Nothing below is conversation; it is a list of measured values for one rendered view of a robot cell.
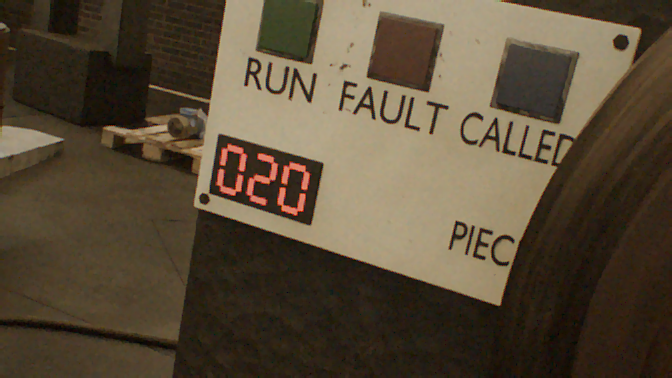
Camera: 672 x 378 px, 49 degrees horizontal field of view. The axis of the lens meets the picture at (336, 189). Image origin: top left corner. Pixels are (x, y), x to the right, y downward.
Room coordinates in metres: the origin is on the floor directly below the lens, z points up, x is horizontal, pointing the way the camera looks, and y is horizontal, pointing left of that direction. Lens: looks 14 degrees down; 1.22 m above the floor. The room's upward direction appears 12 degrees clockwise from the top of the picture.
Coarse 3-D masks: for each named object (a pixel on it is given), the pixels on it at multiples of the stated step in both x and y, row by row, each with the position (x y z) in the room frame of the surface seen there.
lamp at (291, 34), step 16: (272, 0) 0.49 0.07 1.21; (288, 0) 0.49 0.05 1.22; (304, 0) 0.48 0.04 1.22; (272, 16) 0.49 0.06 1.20; (288, 16) 0.49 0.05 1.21; (304, 16) 0.48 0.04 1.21; (272, 32) 0.49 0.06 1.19; (288, 32) 0.48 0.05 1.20; (304, 32) 0.48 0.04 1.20; (272, 48) 0.49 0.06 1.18; (288, 48) 0.48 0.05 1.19; (304, 48) 0.48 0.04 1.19
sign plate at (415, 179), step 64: (256, 0) 0.50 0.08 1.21; (320, 0) 0.48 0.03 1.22; (384, 0) 0.47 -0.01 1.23; (448, 0) 0.46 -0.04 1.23; (256, 64) 0.50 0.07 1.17; (320, 64) 0.48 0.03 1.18; (448, 64) 0.45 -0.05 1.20; (576, 64) 0.43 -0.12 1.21; (256, 128) 0.49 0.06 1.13; (320, 128) 0.48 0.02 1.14; (384, 128) 0.47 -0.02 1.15; (448, 128) 0.45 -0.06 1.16; (512, 128) 0.44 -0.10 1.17; (576, 128) 0.43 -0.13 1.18; (256, 192) 0.49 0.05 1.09; (320, 192) 0.48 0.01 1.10; (384, 192) 0.46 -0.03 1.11; (448, 192) 0.45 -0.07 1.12; (512, 192) 0.44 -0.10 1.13; (384, 256) 0.46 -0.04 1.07; (448, 256) 0.45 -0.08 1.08; (512, 256) 0.43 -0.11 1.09
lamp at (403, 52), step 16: (384, 32) 0.46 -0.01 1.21; (400, 32) 0.46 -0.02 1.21; (416, 32) 0.46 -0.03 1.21; (432, 32) 0.45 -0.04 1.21; (384, 48) 0.46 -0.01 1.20; (400, 48) 0.46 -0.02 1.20; (416, 48) 0.46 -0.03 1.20; (432, 48) 0.45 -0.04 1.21; (384, 64) 0.46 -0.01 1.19; (400, 64) 0.46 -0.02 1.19; (416, 64) 0.46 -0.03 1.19; (400, 80) 0.46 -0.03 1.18; (416, 80) 0.46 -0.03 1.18
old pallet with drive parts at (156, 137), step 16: (112, 128) 4.75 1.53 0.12; (144, 128) 4.84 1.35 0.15; (160, 128) 4.95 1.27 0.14; (112, 144) 4.69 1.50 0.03; (128, 144) 4.86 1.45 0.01; (144, 144) 4.62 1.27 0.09; (160, 144) 4.59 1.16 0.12; (176, 144) 4.58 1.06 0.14; (192, 144) 4.68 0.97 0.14; (160, 160) 4.58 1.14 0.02
